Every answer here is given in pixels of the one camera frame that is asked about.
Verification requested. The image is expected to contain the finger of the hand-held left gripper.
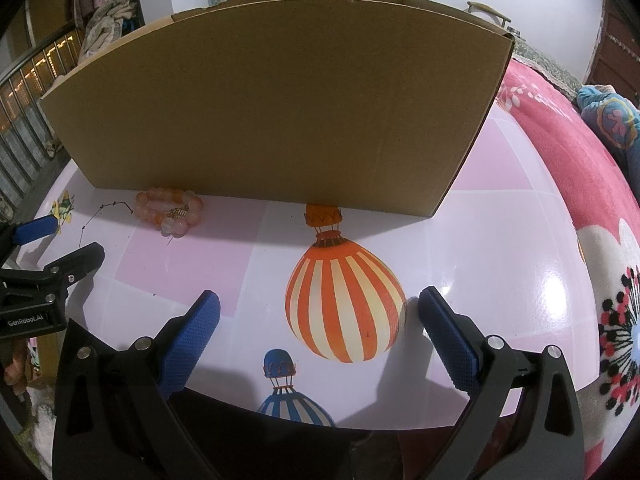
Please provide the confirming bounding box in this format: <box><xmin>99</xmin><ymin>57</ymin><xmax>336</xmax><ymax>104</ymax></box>
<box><xmin>42</xmin><ymin>241</ymin><xmax>105</xmax><ymax>289</ymax></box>
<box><xmin>0</xmin><ymin>214</ymin><xmax>57</xmax><ymax>263</ymax></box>

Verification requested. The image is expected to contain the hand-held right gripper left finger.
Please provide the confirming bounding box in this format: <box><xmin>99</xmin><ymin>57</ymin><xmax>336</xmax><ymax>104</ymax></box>
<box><xmin>52</xmin><ymin>289</ymin><xmax>222</xmax><ymax>480</ymax></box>

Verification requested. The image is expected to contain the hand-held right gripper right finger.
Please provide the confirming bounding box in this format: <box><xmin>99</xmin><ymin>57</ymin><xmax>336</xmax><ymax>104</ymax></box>
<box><xmin>417</xmin><ymin>286</ymin><xmax>586</xmax><ymax>480</ymax></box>

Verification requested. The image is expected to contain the thin black bead chain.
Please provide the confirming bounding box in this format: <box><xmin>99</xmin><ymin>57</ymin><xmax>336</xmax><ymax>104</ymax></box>
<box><xmin>77</xmin><ymin>201</ymin><xmax>135</xmax><ymax>248</ymax></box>

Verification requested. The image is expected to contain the pink bead bracelet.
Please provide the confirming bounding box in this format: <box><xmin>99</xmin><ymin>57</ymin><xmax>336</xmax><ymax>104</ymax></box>
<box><xmin>132</xmin><ymin>186</ymin><xmax>205</xmax><ymax>238</ymax></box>

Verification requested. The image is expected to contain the brown cardboard box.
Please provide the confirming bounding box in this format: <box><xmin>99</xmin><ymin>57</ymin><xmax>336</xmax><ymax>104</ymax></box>
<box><xmin>39</xmin><ymin>0</ymin><xmax>516</xmax><ymax>220</ymax></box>

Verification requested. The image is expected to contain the person's left hand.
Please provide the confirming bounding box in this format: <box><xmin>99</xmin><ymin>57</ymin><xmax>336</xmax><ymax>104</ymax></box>
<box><xmin>5</xmin><ymin>345</ymin><xmax>32</xmax><ymax>397</ymax></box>

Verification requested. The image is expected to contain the white fluffy cloth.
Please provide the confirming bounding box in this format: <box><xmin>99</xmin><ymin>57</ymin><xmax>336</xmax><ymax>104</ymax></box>
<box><xmin>27</xmin><ymin>385</ymin><xmax>58</xmax><ymax>441</ymax></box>

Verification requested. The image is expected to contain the metal railing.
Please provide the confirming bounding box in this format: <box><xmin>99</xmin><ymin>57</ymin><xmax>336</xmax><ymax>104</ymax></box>
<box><xmin>0</xmin><ymin>30</ymin><xmax>86</xmax><ymax>221</ymax></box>

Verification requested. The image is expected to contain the pink floral blanket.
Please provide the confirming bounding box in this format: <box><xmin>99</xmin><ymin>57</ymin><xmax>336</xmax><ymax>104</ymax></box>
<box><xmin>492</xmin><ymin>57</ymin><xmax>640</xmax><ymax>480</ymax></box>

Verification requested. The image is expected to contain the pile of pale clothes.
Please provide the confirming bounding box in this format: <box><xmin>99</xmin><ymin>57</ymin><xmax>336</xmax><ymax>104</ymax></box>
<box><xmin>80</xmin><ymin>0</ymin><xmax>138</xmax><ymax>61</ymax></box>

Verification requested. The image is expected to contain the blue patterned quilt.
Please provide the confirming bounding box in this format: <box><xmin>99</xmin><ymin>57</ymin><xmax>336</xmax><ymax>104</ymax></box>
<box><xmin>575</xmin><ymin>85</ymin><xmax>640</xmax><ymax>186</ymax></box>

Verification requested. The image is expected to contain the grey green patterned bedcover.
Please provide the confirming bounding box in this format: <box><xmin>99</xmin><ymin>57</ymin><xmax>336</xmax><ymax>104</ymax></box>
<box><xmin>510</xmin><ymin>35</ymin><xmax>586</xmax><ymax>101</ymax></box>

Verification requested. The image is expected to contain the wooden chair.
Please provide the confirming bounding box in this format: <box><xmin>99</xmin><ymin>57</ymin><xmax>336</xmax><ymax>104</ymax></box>
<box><xmin>467</xmin><ymin>1</ymin><xmax>512</xmax><ymax>28</ymax></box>

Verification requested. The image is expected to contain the brown door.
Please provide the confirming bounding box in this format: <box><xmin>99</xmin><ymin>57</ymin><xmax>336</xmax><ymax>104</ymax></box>
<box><xmin>585</xmin><ymin>0</ymin><xmax>640</xmax><ymax>106</ymax></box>

